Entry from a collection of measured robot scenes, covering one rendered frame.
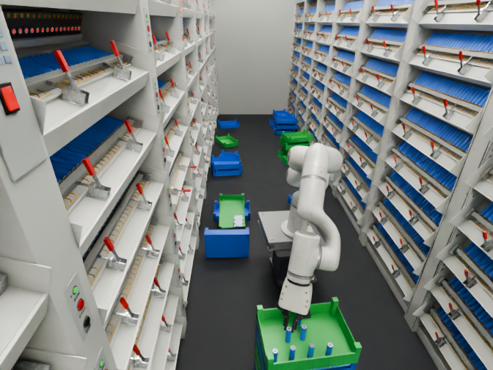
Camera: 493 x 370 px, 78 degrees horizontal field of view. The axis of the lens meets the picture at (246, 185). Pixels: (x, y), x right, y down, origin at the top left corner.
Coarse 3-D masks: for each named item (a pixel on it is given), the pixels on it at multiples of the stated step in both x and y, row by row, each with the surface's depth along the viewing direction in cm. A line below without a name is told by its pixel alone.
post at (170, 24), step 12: (156, 24) 150; (168, 24) 151; (180, 36) 154; (180, 60) 159; (168, 72) 161; (180, 72) 161; (180, 108) 170; (192, 156) 194; (192, 192) 196; (192, 204) 201; (192, 228) 210
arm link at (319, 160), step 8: (320, 144) 111; (312, 152) 109; (320, 152) 108; (328, 152) 115; (336, 152) 122; (304, 160) 111; (312, 160) 108; (320, 160) 107; (328, 160) 110; (336, 160) 121; (304, 168) 109; (312, 168) 106; (320, 168) 106; (328, 168) 119; (336, 168) 122; (320, 176) 105
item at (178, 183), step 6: (180, 150) 182; (186, 150) 182; (186, 156) 184; (180, 162) 175; (186, 162) 178; (186, 168) 172; (180, 174) 164; (174, 180) 156; (180, 180) 158; (174, 186) 150; (180, 186) 153; (174, 198) 142; (174, 204) 129; (174, 210) 131
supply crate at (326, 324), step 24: (264, 312) 110; (312, 312) 114; (336, 312) 112; (264, 336) 106; (312, 336) 106; (336, 336) 106; (264, 360) 98; (288, 360) 93; (312, 360) 94; (336, 360) 96
